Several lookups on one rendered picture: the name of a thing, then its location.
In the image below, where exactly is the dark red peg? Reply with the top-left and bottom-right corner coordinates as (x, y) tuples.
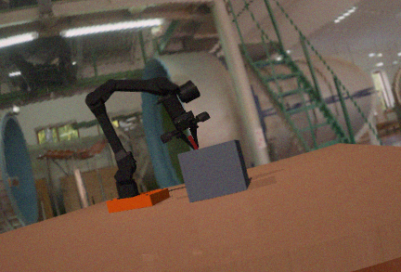
(188, 136), (199, 149)

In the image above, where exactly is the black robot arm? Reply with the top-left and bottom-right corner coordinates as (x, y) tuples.
(85, 77), (201, 200)

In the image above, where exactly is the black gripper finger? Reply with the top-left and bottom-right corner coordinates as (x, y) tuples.
(176, 134), (194, 149)
(189, 126), (199, 147)

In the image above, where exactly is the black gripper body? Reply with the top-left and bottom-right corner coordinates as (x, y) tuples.
(160, 106), (211, 144)

